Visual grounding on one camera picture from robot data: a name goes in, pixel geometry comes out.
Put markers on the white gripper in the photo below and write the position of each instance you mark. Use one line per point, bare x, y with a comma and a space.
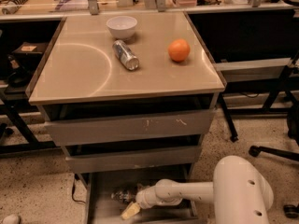
144, 197

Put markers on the clear plastic water bottle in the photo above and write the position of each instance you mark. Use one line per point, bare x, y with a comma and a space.
125, 195

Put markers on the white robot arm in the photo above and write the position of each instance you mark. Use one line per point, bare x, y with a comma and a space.
238, 191

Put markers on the grey bottom drawer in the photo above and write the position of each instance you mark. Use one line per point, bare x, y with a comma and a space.
102, 209

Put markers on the grey drawer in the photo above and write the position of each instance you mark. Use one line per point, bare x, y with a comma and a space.
126, 128
133, 159
102, 209

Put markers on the grey middle drawer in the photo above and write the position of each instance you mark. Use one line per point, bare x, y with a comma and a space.
133, 159

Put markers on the grey top drawer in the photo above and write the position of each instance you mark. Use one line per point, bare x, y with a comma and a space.
126, 128

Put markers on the grey drawer cabinet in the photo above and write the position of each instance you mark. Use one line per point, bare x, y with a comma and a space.
81, 78

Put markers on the white object on floor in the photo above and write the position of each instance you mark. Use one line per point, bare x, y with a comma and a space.
11, 219

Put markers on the silver soda can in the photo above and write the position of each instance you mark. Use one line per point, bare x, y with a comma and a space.
125, 55

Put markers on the black caster wheel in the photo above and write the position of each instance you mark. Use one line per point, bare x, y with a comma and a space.
291, 211

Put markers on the orange fruit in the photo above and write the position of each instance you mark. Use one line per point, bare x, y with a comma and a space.
179, 50

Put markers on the white ceramic bowl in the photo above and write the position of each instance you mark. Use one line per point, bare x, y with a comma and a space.
122, 27

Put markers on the dark box with label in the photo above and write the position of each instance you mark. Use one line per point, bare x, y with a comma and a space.
30, 52

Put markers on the black coiled spring tool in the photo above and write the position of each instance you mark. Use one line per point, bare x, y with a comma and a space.
12, 6

